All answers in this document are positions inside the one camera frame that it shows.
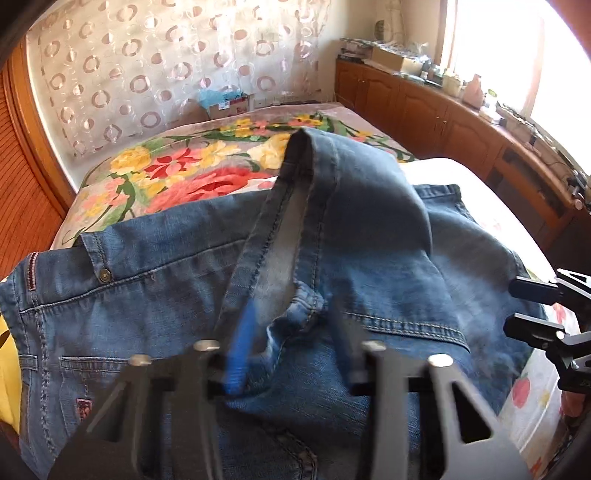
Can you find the pink bottle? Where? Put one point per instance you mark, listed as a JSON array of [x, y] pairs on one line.
[[473, 90]]

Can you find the lace curtain with circles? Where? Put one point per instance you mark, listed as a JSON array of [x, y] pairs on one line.
[[161, 69]]

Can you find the cardboard box with blue bag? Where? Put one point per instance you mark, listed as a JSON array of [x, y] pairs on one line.
[[226, 104]]

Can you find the white jar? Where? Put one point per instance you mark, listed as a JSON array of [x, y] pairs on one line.
[[452, 85]]

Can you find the flat cardboard box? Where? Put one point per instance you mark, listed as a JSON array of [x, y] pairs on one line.
[[395, 57]]

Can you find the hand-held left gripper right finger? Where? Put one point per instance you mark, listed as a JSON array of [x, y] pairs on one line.
[[353, 355]]

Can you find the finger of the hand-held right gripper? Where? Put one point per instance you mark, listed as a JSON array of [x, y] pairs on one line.
[[549, 288], [540, 334]]

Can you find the wooden cabinet row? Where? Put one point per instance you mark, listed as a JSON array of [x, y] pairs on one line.
[[452, 134]]

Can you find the window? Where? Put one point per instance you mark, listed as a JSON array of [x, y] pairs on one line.
[[512, 50]]

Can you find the blue denim pants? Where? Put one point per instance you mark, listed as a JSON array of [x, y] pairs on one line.
[[258, 295]]

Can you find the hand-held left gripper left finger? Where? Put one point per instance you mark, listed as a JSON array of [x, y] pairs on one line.
[[239, 350]]

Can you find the floral blanket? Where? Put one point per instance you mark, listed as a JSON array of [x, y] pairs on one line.
[[194, 170]]

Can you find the yellow plush toy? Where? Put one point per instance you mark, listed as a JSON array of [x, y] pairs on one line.
[[8, 369]]

